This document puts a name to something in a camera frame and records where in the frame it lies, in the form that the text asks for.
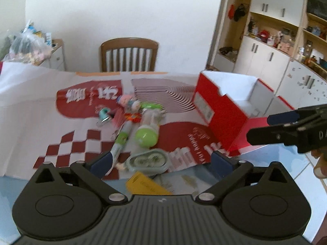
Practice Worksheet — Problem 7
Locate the red cardboard box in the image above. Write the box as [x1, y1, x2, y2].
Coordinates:
[191, 69, 296, 154]

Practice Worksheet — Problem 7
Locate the brown wooden chair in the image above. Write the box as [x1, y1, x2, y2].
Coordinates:
[100, 38, 159, 72]

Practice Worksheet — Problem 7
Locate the green highlighter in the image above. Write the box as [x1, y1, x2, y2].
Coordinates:
[140, 102, 163, 111]

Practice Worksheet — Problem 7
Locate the green capped tube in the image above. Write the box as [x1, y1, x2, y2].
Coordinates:
[134, 107, 165, 148]

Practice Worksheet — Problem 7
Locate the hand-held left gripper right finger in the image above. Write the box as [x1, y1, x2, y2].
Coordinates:
[195, 150, 295, 206]

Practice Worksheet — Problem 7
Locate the white wooden wall cabinet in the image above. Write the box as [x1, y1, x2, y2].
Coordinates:
[212, 0, 327, 109]

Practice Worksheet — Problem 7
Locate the teal keychain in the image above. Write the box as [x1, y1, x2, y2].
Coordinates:
[97, 107, 113, 127]

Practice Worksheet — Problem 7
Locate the clear plastic bag of goods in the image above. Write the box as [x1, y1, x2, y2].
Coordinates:
[2, 20, 55, 65]

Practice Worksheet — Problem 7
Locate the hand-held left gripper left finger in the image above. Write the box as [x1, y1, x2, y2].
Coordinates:
[32, 151, 128, 205]

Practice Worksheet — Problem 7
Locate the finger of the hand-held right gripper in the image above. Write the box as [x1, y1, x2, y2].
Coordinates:
[267, 106, 327, 127]
[246, 123, 303, 146]

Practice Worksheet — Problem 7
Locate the small yellow carton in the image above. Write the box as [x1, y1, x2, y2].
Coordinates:
[126, 171, 175, 196]

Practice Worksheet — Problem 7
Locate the red orange keychain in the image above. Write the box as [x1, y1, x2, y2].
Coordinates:
[125, 112, 142, 123]

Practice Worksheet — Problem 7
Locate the grey correction tape dispenser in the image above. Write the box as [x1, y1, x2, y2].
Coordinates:
[126, 149, 169, 176]

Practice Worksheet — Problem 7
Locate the black hanging bag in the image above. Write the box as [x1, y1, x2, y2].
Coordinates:
[234, 3, 246, 22]

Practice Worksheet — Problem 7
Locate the small white drawer cabinet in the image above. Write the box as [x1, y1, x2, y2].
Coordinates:
[33, 39, 66, 71]

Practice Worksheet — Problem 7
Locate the person's right hand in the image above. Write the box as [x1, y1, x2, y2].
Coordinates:
[310, 148, 327, 178]

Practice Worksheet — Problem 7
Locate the red white printed tablecloth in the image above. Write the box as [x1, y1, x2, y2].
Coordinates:
[0, 61, 256, 182]

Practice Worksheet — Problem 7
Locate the pink figure keychain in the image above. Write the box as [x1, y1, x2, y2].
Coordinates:
[118, 94, 141, 113]

